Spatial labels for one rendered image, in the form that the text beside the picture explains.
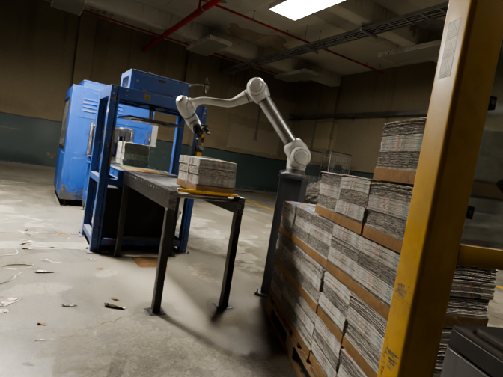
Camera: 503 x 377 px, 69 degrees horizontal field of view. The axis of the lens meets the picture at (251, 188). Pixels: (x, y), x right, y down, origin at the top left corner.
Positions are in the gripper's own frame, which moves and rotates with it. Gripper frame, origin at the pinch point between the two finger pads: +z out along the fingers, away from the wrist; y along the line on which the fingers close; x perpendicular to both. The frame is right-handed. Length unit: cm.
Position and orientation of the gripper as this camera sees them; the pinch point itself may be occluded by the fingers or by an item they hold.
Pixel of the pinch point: (205, 141)
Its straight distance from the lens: 276.4
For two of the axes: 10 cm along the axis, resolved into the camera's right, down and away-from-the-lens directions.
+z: 3.9, 5.7, -7.2
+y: -3.7, 8.1, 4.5
